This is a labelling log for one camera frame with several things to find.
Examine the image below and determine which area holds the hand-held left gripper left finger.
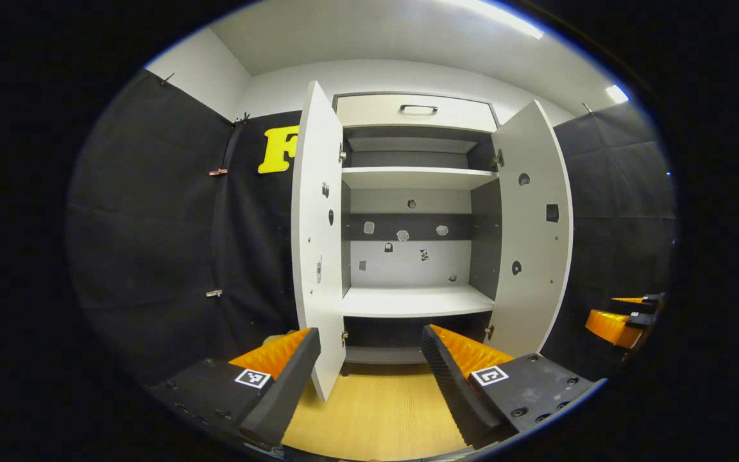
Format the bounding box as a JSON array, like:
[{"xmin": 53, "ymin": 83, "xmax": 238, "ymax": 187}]
[{"xmin": 151, "ymin": 327, "xmax": 322, "ymax": 450}]

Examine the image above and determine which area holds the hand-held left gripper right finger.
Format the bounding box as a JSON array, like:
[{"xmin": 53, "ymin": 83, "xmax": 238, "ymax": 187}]
[{"xmin": 421, "ymin": 324, "xmax": 607, "ymax": 450}]

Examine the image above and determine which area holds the white headphone-sticker cabinet door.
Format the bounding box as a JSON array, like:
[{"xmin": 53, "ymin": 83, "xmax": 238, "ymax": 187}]
[{"xmin": 486, "ymin": 99, "xmax": 574, "ymax": 359}]

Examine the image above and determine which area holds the white double-door shoe cabinet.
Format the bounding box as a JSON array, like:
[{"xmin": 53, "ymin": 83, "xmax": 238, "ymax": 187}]
[{"xmin": 291, "ymin": 80, "xmax": 574, "ymax": 402}]

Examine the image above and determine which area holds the white camera-sticker cabinet door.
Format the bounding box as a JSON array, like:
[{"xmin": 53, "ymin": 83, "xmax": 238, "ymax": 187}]
[{"xmin": 291, "ymin": 80, "xmax": 347, "ymax": 402}]

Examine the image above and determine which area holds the white cabinet shelf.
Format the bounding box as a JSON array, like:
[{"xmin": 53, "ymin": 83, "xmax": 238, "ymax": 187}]
[
  {"xmin": 342, "ymin": 167, "xmax": 500, "ymax": 191},
  {"xmin": 343, "ymin": 284, "xmax": 495, "ymax": 319}
]

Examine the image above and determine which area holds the white cabinet drawer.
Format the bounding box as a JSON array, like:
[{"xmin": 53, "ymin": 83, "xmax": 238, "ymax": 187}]
[{"xmin": 334, "ymin": 94, "xmax": 498, "ymax": 133}]

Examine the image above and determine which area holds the black backdrop cloth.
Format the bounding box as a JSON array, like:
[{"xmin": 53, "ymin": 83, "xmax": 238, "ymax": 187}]
[{"xmin": 65, "ymin": 67, "xmax": 678, "ymax": 386}]

